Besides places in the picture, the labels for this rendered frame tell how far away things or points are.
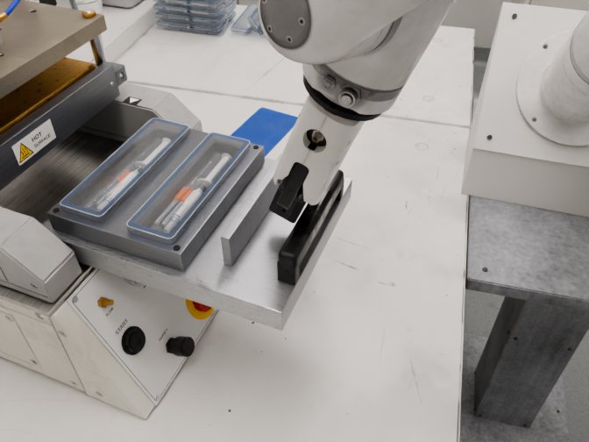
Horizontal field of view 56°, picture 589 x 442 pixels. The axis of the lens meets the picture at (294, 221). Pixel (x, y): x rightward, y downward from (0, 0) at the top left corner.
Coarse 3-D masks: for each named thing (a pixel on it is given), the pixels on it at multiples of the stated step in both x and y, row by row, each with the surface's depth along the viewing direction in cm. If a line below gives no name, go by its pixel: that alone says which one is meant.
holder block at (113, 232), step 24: (192, 144) 68; (168, 168) 65; (240, 168) 65; (144, 192) 61; (216, 192) 61; (240, 192) 65; (48, 216) 59; (72, 216) 59; (120, 216) 59; (216, 216) 60; (96, 240) 59; (120, 240) 57; (144, 240) 56; (192, 240) 56; (168, 264) 56
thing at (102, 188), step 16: (144, 128) 69; (160, 128) 69; (176, 128) 69; (128, 144) 67; (144, 144) 67; (160, 144) 67; (112, 160) 64; (128, 160) 64; (144, 160) 64; (96, 176) 62; (112, 176) 62; (128, 176) 62; (80, 192) 60; (96, 192) 60; (112, 192) 60; (80, 208) 58; (96, 208) 58
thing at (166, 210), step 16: (208, 144) 67; (224, 144) 67; (240, 144) 67; (192, 160) 64; (208, 160) 64; (224, 160) 64; (176, 176) 62; (192, 176) 62; (208, 176) 62; (160, 192) 60; (176, 192) 60; (192, 192) 60; (208, 192) 60; (144, 208) 58; (160, 208) 58; (176, 208) 58; (192, 208) 58; (128, 224) 56; (144, 224) 56; (160, 224) 56; (176, 224) 56
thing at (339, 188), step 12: (336, 180) 61; (336, 192) 61; (324, 204) 58; (312, 216) 56; (324, 216) 59; (300, 228) 55; (312, 228) 55; (288, 240) 54; (300, 240) 54; (312, 240) 56; (288, 252) 53; (300, 252) 53; (288, 264) 53; (288, 276) 54
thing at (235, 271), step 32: (256, 192) 59; (224, 224) 61; (256, 224) 60; (288, 224) 61; (96, 256) 59; (128, 256) 58; (224, 256) 56; (256, 256) 58; (160, 288) 58; (192, 288) 56; (224, 288) 55; (256, 288) 55; (288, 288) 55; (256, 320) 55
